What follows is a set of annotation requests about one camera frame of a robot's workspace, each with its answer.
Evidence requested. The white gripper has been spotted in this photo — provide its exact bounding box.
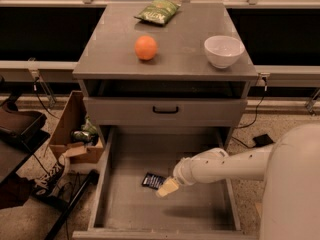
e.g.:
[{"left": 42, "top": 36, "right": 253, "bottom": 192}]
[{"left": 156, "top": 157, "right": 196, "bottom": 198}]

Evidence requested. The dark blue rxbar wrapper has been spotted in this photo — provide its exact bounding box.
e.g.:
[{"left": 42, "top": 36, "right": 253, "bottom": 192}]
[{"left": 141, "top": 172, "right": 166, "bottom": 190}]

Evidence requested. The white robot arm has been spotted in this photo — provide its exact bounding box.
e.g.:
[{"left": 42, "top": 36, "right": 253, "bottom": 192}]
[{"left": 157, "top": 124, "right": 320, "bottom": 240}]

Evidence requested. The open grey bottom drawer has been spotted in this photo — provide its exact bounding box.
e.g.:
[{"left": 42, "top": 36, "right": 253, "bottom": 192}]
[{"left": 73, "top": 126, "right": 257, "bottom": 240}]

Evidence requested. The closed grey drawer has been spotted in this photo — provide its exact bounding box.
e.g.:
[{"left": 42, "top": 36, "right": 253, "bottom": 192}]
[{"left": 83, "top": 97, "right": 247, "bottom": 127}]

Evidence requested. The grey drawer cabinet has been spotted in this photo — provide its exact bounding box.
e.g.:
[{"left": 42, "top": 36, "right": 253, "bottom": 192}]
[{"left": 73, "top": 2, "right": 257, "bottom": 147}]

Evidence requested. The black chair leg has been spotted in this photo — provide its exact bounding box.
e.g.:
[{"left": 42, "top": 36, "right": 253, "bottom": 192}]
[{"left": 44, "top": 170, "right": 99, "bottom": 240}]

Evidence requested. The green packet in box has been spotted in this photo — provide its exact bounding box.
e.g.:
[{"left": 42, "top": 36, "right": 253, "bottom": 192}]
[{"left": 81, "top": 117, "right": 98, "bottom": 135}]

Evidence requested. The black power adapter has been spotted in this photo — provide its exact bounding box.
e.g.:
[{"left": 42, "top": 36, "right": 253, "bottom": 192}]
[{"left": 253, "top": 134, "right": 274, "bottom": 147}]

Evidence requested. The metal can in box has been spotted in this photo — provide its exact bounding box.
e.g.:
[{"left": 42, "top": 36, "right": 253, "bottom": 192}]
[{"left": 71, "top": 131, "right": 91, "bottom": 143}]

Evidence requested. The open cardboard box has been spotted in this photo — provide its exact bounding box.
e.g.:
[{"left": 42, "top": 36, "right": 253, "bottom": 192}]
[{"left": 49, "top": 91, "right": 103, "bottom": 164}]

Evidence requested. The black and white sneaker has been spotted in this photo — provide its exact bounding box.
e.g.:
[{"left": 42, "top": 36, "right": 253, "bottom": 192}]
[{"left": 32, "top": 155, "right": 70, "bottom": 197}]

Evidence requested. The orange fruit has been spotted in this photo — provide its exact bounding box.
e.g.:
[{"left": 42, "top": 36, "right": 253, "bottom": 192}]
[{"left": 134, "top": 35, "right": 158, "bottom": 60}]

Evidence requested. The white ceramic bowl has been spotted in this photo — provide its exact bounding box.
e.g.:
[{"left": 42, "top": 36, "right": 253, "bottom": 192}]
[{"left": 204, "top": 35, "right": 245, "bottom": 69}]

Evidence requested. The dark office chair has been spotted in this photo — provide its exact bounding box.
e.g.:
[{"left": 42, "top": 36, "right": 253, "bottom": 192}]
[{"left": 0, "top": 89, "right": 50, "bottom": 184}]

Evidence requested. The green chip bag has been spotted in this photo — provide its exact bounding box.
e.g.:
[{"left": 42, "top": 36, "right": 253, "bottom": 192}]
[{"left": 135, "top": 0, "right": 180, "bottom": 25}]

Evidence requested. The black drawer handle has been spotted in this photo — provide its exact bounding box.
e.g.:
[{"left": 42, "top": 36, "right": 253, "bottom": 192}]
[{"left": 152, "top": 106, "right": 179, "bottom": 114}]

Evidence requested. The black power cable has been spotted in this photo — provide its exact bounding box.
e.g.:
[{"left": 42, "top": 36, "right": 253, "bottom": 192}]
[{"left": 231, "top": 77, "right": 268, "bottom": 150}]

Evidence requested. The black cable left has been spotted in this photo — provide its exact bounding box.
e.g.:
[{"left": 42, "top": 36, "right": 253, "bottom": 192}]
[{"left": 32, "top": 76, "right": 61, "bottom": 120}]

